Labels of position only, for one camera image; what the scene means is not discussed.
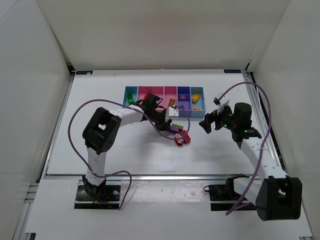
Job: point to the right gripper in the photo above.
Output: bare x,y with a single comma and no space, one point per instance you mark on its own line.
216,120

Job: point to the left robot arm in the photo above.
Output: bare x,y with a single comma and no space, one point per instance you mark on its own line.
101,131

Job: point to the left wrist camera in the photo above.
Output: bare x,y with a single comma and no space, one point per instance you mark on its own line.
171,113

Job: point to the red purple lego block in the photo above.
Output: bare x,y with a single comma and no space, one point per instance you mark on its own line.
186,138

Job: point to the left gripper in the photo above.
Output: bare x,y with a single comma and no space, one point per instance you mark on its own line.
164,125

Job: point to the small pink bin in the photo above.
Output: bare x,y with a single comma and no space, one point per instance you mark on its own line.
170,93

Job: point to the light blue right bin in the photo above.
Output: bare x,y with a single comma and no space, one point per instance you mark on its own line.
199,104

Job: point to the light blue bin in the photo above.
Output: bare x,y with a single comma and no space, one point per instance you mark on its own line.
199,104
130,89

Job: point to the light blue left bin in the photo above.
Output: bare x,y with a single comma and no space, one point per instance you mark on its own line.
130,89

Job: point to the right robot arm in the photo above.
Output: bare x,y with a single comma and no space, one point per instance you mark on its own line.
275,195

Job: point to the small green lego brick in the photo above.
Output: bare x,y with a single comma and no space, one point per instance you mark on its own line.
131,101

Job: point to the brown lego plate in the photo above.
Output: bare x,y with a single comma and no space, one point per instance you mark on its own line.
171,102

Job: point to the red flower lego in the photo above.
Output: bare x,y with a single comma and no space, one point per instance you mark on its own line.
179,140

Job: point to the lavender lego piece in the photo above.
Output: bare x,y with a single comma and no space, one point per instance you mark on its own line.
183,97

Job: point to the yellow lego brick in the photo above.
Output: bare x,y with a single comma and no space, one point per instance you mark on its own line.
195,98

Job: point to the aluminium front rail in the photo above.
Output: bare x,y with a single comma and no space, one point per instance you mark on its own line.
149,177

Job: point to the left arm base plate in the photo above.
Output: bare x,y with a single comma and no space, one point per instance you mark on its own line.
107,199

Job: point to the large pink bin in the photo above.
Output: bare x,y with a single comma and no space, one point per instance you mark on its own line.
150,97

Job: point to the green brown flat lego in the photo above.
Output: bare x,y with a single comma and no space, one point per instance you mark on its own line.
177,126

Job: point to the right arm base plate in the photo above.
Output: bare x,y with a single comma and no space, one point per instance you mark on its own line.
223,196

